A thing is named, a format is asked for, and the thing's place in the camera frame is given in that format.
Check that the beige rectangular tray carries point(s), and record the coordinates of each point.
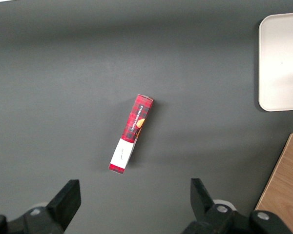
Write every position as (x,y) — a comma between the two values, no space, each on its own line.
(283,63)

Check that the wooden drawer cabinet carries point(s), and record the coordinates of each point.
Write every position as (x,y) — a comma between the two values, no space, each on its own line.
(285,185)

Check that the red plaid cookie box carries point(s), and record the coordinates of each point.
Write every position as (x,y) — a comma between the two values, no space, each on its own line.
(134,122)

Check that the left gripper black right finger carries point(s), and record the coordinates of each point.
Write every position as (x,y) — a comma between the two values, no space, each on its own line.
(205,207)

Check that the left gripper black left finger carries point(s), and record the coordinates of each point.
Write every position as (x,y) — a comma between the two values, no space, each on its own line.
(61,209)

